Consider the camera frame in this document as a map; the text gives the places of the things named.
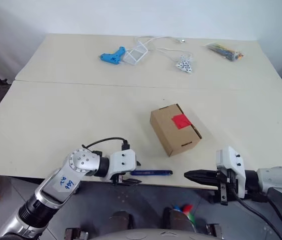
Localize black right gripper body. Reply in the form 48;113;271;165
216;168;235;206

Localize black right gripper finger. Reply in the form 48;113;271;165
186;177;218;187
183;169;218;179

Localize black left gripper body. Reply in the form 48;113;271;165
110;171;132;186

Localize blue pen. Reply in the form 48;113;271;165
130;169;174;177

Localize brown cardboard box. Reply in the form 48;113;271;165
149;103;203;158

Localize red tape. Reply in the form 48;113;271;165
171;113;192;130

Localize clear plastic box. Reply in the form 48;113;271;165
122;40;149;66

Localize red blue green pieces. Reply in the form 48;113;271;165
172;203;197;226

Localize dark rounded shape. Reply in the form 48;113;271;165
162;207;197;232
109;210;135;230

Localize bag of white dice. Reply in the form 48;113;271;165
175;55;195;76

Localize blue glue gun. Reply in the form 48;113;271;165
99;46;127;66

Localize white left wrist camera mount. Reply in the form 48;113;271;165
108;149;138;181

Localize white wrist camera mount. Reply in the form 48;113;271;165
215;146;247;200
108;149;138;181

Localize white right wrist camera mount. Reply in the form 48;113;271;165
215;146;247;200

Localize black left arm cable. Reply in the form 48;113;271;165
81;136;131;151

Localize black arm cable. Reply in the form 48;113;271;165
81;136;131;151
230;188;282;240

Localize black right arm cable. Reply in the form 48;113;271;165
230;188;282;240

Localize grey metal bracket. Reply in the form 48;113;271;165
205;223;223;240
64;226;90;240

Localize bag of coloured cable ties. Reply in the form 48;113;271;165
203;41;245;62

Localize white usb cable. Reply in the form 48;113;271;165
134;35;195;64

